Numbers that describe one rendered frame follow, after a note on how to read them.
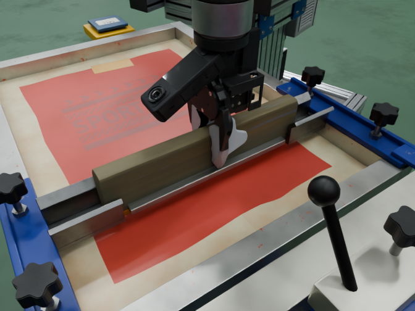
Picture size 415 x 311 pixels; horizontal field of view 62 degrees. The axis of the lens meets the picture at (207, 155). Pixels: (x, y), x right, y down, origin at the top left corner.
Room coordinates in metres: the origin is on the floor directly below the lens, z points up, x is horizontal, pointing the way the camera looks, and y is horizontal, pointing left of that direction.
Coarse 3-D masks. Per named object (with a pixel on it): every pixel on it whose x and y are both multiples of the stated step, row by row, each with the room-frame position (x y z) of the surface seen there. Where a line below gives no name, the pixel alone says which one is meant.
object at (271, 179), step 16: (144, 64) 0.86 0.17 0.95; (160, 64) 0.86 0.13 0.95; (128, 80) 0.77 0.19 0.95; (176, 128) 0.57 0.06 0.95; (256, 160) 0.47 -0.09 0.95; (272, 160) 0.47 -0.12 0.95; (288, 160) 0.47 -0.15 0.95; (304, 160) 0.47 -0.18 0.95; (320, 160) 0.47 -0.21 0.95; (224, 176) 0.43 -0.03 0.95; (240, 176) 0.43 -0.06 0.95; (256, 176) 0.43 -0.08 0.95; (272, 176) 0.43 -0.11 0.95; (288, 176) 0.43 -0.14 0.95; (304, 176) 0.43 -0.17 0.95; (224, 192) 0.40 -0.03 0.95; (240, 192) 0.40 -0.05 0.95; (256, 192) 0.40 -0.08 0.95; (272, 192) 0.40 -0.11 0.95; (240, 208) 0.36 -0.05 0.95
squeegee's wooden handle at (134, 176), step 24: (288, 96) 0.52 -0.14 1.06; (240, 120) 0.45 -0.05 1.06; (264, 120) 0.47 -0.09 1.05; (288, 120) 0.50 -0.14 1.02; (168, 144) 0.39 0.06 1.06; (192, 144) 0.40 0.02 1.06; (96, 168) 0.34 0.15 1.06; (120, 168) 0.34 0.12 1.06; (144, 168) 0.35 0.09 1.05; (168, 168) 0.37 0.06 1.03; (192, 168) 0.39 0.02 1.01; (120, 192) 0.33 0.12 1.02; (144, 192) 0.35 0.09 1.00
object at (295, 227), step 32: (160, 32) 1.01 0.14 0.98; (192, 32) 1.00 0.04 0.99; (0, 64) 0.79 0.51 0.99; (32, 64) 0.81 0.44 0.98; (64, 64) 0.85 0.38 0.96; (0, 128) 0.53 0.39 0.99; (0, 160) 0.44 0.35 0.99; (384, 160) 0.44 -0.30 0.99; (352, 192) 0.36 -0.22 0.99; (288, 224) 0.30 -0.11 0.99; (320, 224) 0.31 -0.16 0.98; (224, 256) 0.25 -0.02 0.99; (256, 256) 0.25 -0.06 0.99; (160, 288) 0.21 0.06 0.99; (192, 288) 0.21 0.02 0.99; (224, 288) 0.22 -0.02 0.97
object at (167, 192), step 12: (264, 144) 0.47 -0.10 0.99; (276, 144) 0.47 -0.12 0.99; (240, 156) 0.44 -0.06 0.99; (252, 156) 0.44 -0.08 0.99; (216, 168) 0.41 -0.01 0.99; (228, 168) 0.42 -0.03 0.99; (192, 180) 0.38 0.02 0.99; (204, 180) 0.39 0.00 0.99; (156, 192) 0.36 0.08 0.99; (168, 192) 0.36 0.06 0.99; (180, 192) 0.37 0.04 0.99; (132, 204) 0.33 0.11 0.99; (144, 204) 0.33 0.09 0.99
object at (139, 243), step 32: (32, 96) 0.70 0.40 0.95; (64, 96) 0.70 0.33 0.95; (64, 128) 0.57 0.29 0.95; (160, 128) 0.57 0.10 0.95; (64, 160) 0.47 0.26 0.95; (96, 160) 0.47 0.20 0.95; (192, 192) 0.40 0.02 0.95; (128, 224) 0.33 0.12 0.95; (160, 224) 0.33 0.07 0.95; (192, 224) 0.33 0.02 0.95; (224, 224) 0.33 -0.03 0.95; (128, 256) 0.27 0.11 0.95; (160, 256) 0.27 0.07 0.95
